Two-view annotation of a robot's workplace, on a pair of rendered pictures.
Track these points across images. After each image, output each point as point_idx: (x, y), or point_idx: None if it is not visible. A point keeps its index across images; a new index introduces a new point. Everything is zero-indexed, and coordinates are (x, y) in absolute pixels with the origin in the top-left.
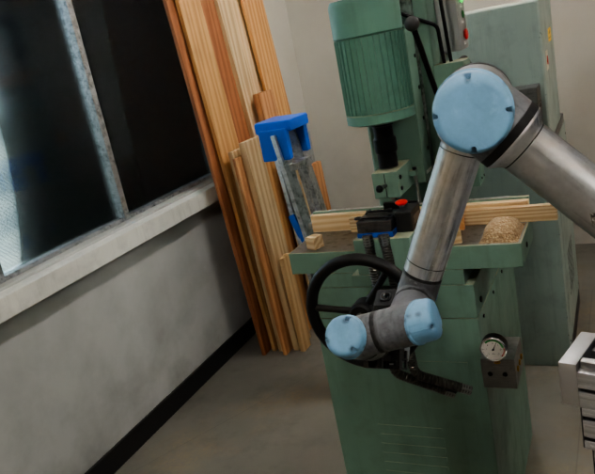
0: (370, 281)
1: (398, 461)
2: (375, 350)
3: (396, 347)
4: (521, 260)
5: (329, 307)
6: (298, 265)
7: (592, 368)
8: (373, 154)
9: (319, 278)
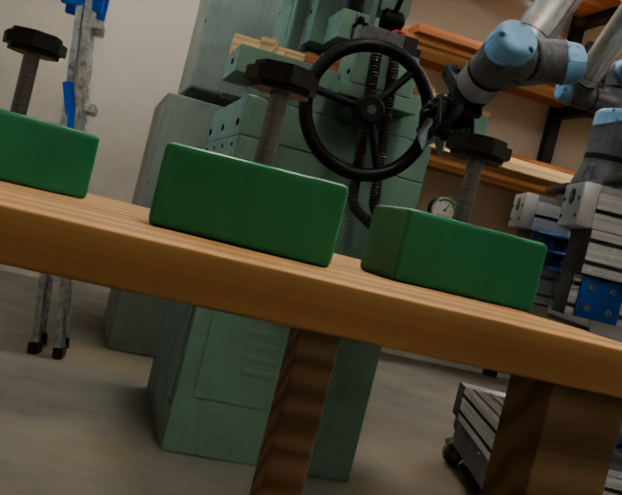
0: (361, 92)
1: (264, 344)
2: (534, 67)
3: (549, 72)
4: (483, 135)
5: (332, 91)
6: (248, 61)
7: (610, 192)
8: (318, 4)
9: (339, 52)
